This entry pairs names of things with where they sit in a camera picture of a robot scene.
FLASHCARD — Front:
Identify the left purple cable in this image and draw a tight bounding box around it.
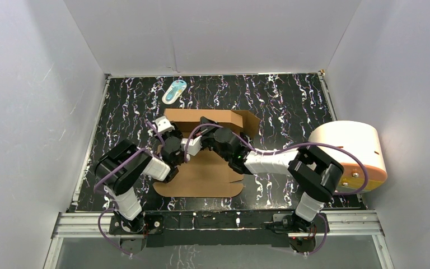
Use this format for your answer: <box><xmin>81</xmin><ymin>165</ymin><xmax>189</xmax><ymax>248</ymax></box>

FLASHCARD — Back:
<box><xmin>93</xmin><ymin>120</ymin><xmax>166</xmax><ymax>257</ymax></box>

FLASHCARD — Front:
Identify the teal white packaged item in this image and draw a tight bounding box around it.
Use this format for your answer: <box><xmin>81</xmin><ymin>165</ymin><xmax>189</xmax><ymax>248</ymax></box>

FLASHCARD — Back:
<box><xmin>162</xmin><ymin>80</ymin><xmax>187</xmax><ymax>105</ymax></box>

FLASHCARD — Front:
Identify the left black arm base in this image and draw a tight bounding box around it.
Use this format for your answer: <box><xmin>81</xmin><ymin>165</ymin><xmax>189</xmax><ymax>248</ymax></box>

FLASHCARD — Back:
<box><xmin>108</xmin><ymin>212</ymin><xmax>165</xmax><ymax>256</ymax></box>

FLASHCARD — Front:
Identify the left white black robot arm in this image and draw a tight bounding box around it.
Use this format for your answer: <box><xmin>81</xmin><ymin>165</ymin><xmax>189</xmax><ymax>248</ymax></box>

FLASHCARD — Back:
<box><xmin>94</xmin><ymin>118</ymin><xmax>184</xmax><ymax>233</ymax></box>

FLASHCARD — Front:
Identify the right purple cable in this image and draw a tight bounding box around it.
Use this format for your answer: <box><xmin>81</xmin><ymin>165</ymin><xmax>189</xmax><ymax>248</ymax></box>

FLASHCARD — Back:
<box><xmin>184</xmin><ymin>123</ymin><xmax>370</xmax><ymax>256</ymax></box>

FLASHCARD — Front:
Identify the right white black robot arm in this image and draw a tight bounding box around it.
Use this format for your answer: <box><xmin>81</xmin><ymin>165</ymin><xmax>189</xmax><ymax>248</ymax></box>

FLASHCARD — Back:
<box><xmin>197</xmin><ymin>117</ymin><xmax>344</xmax><ymax>232</ymax></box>

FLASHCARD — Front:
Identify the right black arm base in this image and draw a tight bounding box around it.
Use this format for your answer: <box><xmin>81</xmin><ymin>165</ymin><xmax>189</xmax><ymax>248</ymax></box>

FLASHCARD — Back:
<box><xmin>261</xmin><ymin>212</ymin><xmax>330</xmax><ymax>257</ymax></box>

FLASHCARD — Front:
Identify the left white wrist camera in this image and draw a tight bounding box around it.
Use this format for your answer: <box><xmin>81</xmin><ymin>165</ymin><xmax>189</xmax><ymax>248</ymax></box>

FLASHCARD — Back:
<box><xmin>154</xmin><ymin>115</ymin><xmax>175</xmax><ymax>135</ymax></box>

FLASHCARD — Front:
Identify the brown cardboard box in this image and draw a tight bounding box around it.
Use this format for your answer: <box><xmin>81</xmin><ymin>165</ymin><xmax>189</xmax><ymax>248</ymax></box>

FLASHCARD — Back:
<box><xmin>153</xmin><ymin>108</ymin><xmax>260</xmax><ymax>198</ymax></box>

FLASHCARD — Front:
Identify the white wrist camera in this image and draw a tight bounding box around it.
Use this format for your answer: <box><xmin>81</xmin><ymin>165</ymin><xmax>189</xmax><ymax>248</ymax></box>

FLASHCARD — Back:
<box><xmin>154</xmin><ymin>115</ymin><xmax>175</xmax><ymax>135</ymax></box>
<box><xmin>181</xmin><ymin>136</ymin><xmax>202</xmax><ymax>163</ymax></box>

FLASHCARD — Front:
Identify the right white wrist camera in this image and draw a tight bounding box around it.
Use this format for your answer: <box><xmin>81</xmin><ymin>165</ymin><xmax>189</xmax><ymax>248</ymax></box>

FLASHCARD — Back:
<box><xmin>181</xmin><ymin>136</ymin><xmax>202</xmax><ymax>163</ymax></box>

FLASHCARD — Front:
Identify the large white tape roll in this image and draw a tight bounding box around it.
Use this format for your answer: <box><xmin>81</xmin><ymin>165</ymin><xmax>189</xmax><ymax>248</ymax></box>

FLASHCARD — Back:
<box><xmin>308</xmin><ymin>120</ymin><xmax>387</xmax><ymax>193</ymax></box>

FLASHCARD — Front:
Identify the aluminium frame rail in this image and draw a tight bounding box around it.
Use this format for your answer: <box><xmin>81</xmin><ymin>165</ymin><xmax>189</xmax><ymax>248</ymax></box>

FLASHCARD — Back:
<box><xmin>44</xmin><ymin>210</ymin><xmax>394</xmax><ymax>268</ymax></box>

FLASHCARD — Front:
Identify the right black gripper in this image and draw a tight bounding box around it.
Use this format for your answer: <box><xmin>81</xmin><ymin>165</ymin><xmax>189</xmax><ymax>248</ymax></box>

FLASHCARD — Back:
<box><xmin>193</xmin><ymin>117</ymin><xmax>231</xmax><ymax>163</ymax></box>

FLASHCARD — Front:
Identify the purple cable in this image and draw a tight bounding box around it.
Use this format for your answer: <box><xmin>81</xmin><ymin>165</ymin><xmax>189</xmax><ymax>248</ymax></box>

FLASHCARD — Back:
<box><xmin>184</xmin><ymin>123</ymin><xmax>370</xmax><ymax>256</ymax></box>
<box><xmin>93</xmin><ymin>120</ymin><xmax>166</xmax><ymax>257</ymax></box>

